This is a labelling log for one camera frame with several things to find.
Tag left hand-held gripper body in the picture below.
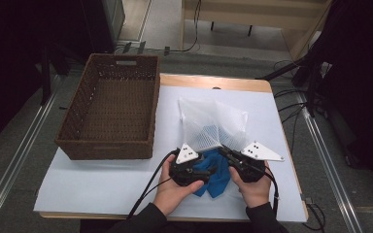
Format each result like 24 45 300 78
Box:
169 142 212 187

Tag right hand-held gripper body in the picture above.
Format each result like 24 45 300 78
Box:
232 141 286 183

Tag blue cloth garment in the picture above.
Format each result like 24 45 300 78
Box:
192 125 233 199

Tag white mesh laundry bag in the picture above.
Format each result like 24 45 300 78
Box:
178 96 250 153

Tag brown wicker basket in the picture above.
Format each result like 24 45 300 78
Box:
53 52 161 161

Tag person's right hand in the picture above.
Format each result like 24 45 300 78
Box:
228 161 272 208

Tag person's left hand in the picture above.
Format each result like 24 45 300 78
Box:
153 154 205 216

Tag white table sheet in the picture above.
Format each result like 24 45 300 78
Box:
33 84 308 223

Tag black tripod stand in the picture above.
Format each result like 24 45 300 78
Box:
255 52 326 118

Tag light wooden furniture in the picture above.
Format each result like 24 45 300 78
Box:
180 0 335 62

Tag dark cabinet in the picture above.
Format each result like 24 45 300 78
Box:
79 0 126 54

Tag black stand pole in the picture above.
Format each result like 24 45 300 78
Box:
39 45 53 107

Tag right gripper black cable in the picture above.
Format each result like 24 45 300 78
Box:
264 166 281 218

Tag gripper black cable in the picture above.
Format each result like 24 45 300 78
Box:
264 166 281 218
126 148 180 221

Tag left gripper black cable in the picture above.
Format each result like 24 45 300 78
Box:
126 148 180 221

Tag black floor cables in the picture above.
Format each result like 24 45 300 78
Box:
272 58 309 156

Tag metal floor rail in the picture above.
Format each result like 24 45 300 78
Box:
0 76 62 233
295 91 364 233

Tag black hanging cable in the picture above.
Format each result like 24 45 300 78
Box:
154 0 203 53

